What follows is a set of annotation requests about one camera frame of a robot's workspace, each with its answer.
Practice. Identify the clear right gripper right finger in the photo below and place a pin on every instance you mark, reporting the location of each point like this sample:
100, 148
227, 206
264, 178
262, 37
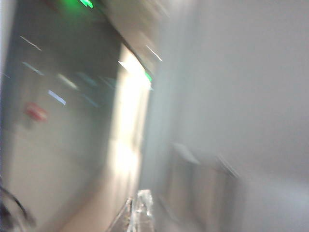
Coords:
144, 203

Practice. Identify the clear right gripper left finger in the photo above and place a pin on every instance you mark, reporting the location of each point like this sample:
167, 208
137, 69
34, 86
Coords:
129, 212

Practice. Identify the hanging green ceiling sign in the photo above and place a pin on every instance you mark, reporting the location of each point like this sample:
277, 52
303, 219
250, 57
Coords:
148, 76

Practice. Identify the green overhead light sign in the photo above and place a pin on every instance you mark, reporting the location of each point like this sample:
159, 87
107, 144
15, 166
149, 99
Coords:
84, 3

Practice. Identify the red wall fixture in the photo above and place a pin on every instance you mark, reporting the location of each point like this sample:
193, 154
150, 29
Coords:
35, 112

